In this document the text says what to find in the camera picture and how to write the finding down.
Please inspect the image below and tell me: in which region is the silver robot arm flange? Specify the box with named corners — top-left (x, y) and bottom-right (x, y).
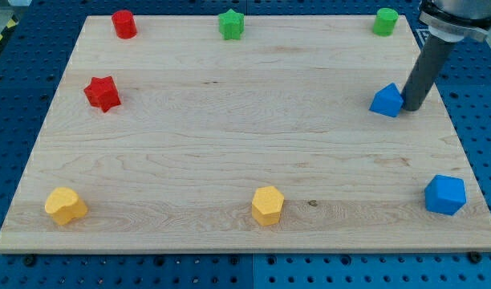
top-left (419, 0), bottom-right (491, 42)

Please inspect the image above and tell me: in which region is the wooden board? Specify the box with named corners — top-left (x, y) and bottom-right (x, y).
top-left (0, 15), bottom-right (491, 254)

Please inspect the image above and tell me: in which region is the yellow hexagon block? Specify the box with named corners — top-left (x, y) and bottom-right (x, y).
top-left (251, 186), bottom-right (284, 226)

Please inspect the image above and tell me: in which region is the green star block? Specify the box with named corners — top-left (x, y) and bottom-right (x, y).
top-left (217, 9), bottom-right (245, 40)

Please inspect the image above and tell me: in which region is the blue triangular block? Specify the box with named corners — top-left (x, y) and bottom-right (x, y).
top-left (369, 83), bottom-right (404, 117)

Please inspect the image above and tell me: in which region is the red star block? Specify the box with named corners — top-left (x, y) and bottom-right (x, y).
top-left (83, 76), bottom-right (121, 112)

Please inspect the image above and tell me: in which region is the red cylinder block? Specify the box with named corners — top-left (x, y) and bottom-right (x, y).
top-left (112, 10), bottom-right (137, 39)

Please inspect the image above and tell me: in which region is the green cylinder block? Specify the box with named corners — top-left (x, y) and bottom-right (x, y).
top-left (372, 7), bottom-right (399, 37)

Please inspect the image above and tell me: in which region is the yellow heart block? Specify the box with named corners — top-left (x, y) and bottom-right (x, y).
top-left (44, 187), bottom-right (88, 226)

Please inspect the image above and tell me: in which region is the blue cube block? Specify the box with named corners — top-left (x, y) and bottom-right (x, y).
top-left (424, 174), bottom-right (467, 215)

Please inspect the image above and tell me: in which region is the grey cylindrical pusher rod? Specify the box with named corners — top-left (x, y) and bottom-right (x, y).
top-left (401, 35), bottom-right (455, 112)

